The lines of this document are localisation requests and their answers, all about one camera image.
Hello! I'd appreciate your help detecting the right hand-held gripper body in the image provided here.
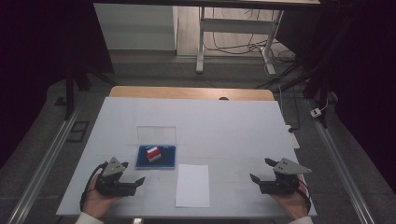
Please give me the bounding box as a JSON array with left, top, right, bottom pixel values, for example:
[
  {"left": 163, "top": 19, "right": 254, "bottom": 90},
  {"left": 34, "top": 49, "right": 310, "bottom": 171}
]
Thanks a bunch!
[{"left": 259, "top": 157, "right": 313, "bottom": 195}]

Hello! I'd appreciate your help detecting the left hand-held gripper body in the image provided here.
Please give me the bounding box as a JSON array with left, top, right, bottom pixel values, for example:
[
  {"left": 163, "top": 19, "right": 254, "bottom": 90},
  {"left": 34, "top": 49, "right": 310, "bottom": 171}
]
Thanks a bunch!
[{"left": 94, "top": 157, "right": 138, "bottom": 198}]

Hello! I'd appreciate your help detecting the red clear stamp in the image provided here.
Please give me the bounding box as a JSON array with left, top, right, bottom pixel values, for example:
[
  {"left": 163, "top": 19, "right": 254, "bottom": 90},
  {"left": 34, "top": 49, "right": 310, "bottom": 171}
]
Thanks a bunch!
[{"left": 146, "top": 146, "right": 163, "bottom": 163}]

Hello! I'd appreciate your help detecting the blue ink pad case clear lid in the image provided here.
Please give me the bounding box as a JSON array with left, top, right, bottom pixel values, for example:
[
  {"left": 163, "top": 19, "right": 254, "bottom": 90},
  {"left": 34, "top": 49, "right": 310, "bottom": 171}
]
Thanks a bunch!
[{"left": 134, "top": 125, "right": 177, "bottom": 171}]

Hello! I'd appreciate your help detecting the person's right hand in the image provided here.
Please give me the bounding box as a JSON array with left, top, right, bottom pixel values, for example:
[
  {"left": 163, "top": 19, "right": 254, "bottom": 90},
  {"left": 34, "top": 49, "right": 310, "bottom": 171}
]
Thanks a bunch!
[{"left": 271, "top": 174, "right": 312, "bottom": 220}]

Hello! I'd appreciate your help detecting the person's left hand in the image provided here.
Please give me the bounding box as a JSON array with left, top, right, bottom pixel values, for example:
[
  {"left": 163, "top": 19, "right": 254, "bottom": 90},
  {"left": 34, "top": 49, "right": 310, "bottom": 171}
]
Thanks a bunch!
[{"left": 81, "top": 174, "right": 121, "bottom": 220}]

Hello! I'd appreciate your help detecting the white paper sheet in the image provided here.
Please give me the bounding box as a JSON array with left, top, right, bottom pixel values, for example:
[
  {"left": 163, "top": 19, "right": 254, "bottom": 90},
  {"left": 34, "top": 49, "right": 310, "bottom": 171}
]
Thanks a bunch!
[{"left": 175, "top": 163, "right": 211, "bottom": 209}]

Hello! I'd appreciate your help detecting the large white table cover sheet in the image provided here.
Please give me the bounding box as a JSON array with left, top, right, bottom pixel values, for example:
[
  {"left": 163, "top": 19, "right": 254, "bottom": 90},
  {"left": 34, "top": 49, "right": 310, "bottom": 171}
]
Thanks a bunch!
[{"left": 55, "top": 96, "right": 318, "bottom": 217}]

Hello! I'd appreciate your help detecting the black metal stand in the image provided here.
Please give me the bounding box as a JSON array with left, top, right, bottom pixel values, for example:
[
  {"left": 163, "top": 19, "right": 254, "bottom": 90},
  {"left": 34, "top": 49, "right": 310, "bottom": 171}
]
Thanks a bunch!
[{"left": 55, "top": 60, "right": 117, "bottom": 121}]

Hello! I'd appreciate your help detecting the wooden table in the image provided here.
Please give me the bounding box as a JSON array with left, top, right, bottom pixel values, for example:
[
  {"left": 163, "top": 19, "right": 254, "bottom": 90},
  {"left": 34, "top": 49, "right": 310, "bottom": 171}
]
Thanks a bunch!
[{"left": 108, "top": 85, "right": 276, "bottom": 102}]

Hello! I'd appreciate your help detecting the dark curtain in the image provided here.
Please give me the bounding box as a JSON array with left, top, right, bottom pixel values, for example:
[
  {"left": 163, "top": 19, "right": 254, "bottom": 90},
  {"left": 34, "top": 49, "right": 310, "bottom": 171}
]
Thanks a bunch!
[
  {"left": 0, "top": 0, "right": 115, "bottom": 171},
  {"left": 275, "top": 0, "right": 396, "bottom": 194}
]

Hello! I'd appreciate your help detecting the white cabinet panel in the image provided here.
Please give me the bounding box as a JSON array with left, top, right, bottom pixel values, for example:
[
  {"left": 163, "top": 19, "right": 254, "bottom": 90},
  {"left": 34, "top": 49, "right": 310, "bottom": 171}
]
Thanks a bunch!
[{"left": 92, "top": 3, "right": 178, "bottom": 51}]

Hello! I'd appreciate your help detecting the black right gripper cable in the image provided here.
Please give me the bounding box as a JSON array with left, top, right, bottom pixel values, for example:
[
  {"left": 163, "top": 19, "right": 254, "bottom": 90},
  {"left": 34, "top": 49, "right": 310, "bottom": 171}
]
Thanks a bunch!
[{"left": 291, "top": 177, "right": 313, "bottom": 216}]

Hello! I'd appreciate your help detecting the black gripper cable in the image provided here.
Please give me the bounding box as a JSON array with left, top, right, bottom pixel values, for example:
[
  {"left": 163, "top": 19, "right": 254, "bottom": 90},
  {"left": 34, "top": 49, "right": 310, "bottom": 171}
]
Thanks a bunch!
[
  {"left": 79, "top": 161, "right": 109, "bottom": 213},
  {"left": 291, "top": 177, "right": 313, "bottom": 216}
]

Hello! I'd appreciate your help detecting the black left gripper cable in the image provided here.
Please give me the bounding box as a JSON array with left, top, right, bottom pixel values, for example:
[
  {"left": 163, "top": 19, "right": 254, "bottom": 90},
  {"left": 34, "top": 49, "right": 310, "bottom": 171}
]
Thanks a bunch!
[{"left": 79, "top": 161, "right": 109, "bottom": 213}]

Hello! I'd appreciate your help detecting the black floor frame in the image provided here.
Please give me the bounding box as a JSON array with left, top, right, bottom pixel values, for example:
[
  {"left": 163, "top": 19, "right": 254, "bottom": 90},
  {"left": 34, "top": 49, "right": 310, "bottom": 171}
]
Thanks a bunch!
[{"left": 66, "top": 120, "right": 91, "bottom": 144}]

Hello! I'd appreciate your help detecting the aluminium floor rail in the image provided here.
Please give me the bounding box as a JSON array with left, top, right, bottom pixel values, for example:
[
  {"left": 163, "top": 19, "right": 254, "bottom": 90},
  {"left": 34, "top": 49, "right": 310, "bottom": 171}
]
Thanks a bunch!
[
  {"left": 5, "top": 104, "right": 83, "bottom": 224},
  {"left": 305, "top": 98, "right": 376, "bottom": 224}
]

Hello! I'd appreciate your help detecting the tangle of black floor cables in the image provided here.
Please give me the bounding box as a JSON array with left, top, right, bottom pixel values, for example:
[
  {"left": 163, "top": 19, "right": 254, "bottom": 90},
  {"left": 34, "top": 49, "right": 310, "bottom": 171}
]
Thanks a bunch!
[{"left": 204, "top": 7, "right": 297, "bottom": 64}]

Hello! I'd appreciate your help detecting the white desk frame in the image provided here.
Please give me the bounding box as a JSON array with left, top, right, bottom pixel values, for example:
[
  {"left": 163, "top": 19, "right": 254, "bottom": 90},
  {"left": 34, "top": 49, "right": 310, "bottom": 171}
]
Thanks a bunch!
[{"left": 92, "top": 0, "right": 321, "bottom": 77}]

